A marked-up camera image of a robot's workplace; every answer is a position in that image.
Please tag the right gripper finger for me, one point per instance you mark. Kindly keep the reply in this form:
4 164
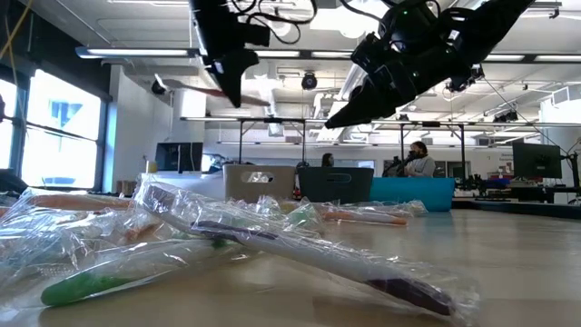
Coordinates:
363 106

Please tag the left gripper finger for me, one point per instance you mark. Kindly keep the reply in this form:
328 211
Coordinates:
233 82

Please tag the green toothbrush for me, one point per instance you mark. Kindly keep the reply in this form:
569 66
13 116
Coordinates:
258 177
77 288
304 218

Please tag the white ceiling baffles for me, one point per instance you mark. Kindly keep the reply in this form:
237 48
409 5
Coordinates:
329 102

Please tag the black ceiling spotlights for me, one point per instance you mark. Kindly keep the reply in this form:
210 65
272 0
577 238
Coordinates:
458 84

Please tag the long ceiling light strip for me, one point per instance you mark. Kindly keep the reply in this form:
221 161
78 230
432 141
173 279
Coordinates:
558 58
279 53
501 57
136 52
331 54

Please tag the black round ceiling speaker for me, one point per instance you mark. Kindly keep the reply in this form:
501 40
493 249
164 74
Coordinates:
309 81
158 89

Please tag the person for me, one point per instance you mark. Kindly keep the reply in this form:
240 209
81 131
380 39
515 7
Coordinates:
422 163
327 160

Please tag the dark grey plastic bin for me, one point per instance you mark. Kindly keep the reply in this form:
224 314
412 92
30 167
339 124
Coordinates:
358 186

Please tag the white ceiling light panel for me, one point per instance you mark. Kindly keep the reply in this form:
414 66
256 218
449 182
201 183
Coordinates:
331 20

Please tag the black computer monitor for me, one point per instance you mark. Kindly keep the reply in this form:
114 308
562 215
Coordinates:
538 160
177 156

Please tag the teal plastic bin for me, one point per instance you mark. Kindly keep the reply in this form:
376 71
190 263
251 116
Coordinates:
417 193

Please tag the white plastic bin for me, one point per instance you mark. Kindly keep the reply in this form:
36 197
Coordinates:
204 181

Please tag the beige plastic bin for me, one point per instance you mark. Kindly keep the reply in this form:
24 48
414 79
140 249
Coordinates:
281 188

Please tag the yellow cup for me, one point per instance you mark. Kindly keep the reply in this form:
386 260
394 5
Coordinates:
151 167

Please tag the black equipment on desk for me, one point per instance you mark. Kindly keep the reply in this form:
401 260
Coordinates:
499 186

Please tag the brown cardboard box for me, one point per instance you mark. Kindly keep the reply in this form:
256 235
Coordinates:
126 187

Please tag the purple toothbrush in clear wrapper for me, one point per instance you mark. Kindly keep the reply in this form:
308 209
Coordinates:
318 256

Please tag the large window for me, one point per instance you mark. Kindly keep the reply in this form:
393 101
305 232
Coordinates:
59 154

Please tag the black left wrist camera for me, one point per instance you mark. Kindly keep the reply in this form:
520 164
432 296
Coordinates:
258 35

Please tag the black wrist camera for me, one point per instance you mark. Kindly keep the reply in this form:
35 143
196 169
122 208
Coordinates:
258 35
408 22

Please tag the white air duct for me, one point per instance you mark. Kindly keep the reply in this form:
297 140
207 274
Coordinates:
268 97

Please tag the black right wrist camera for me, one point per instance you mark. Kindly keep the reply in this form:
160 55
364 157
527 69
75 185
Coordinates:
408 22

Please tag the black workstation frame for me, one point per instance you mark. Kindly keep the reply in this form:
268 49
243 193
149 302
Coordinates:
272 120

